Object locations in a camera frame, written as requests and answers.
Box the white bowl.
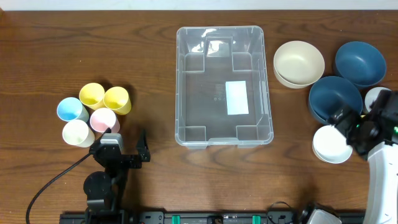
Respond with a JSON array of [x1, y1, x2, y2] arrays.
[[312, 125, 353, 164]]

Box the light grey bowl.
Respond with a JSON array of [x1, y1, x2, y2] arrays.
[[364, 87, 390, 114]]

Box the dark blue bowl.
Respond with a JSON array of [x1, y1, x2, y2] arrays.
[[308, 76, 363, 125], [333, 41, 387, 89]]

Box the beige bowl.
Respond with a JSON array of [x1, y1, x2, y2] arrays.
[[273, 40, 325, 89]]

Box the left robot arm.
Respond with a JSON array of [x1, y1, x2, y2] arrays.
[[83, 128, 150, 212]]

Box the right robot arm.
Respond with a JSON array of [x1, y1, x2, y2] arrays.
[[298, 90, 397, 223]]

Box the pink cup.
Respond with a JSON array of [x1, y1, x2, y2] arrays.
[[90, 108, 120, 133]]

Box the cream white cup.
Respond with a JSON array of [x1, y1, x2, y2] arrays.
[[62, 119, 95, 147]]

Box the yellow cup right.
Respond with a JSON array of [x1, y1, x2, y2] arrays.
[[103, 86, 132, 115]]

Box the yellow cup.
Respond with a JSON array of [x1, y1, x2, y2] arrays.
[[79, 83, 105, 110], [103, 86, 132, 115]]

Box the light blue cup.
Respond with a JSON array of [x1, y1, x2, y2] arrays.
[[57, 97, 89, 123]]

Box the yellow cup left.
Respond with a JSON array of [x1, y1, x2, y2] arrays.
[[79, 83, 105, 110]]

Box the clear plastic storage bin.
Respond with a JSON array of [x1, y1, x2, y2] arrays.
[[175, 26, 274, 149]]

